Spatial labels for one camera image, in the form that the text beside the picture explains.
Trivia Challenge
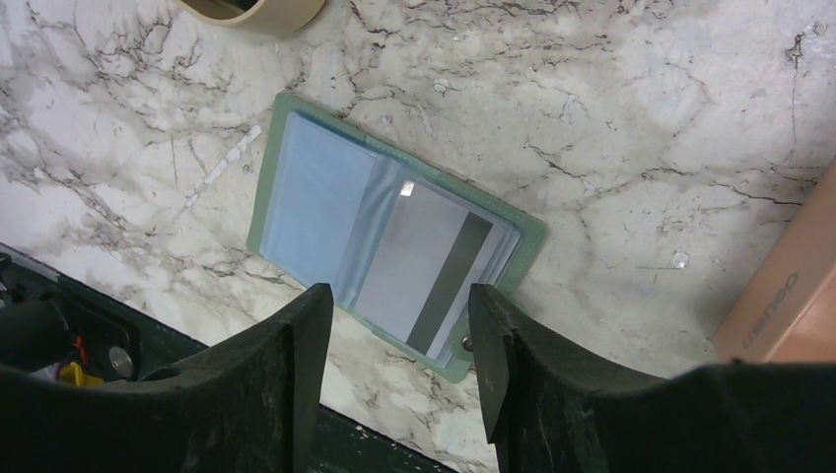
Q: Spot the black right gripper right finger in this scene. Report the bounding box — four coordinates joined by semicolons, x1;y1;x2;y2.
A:
468;284;835;472

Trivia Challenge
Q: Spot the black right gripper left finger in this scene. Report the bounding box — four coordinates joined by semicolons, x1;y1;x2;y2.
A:
1;283;333;472

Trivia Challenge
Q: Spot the white card with black stripe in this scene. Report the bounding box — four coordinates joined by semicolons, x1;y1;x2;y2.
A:
354;181;506;363

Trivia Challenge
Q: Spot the green card holder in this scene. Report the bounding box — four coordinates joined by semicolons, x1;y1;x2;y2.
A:
246;93;547;383

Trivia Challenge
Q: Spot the orange plastic file organizer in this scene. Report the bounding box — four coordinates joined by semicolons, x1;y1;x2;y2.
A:
712;165;835;363

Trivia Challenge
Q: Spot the beige oval tray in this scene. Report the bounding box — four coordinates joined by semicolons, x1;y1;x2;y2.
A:
174;0;325;36

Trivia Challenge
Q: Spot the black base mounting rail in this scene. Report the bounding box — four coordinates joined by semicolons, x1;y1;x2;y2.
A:
1;247;444;472

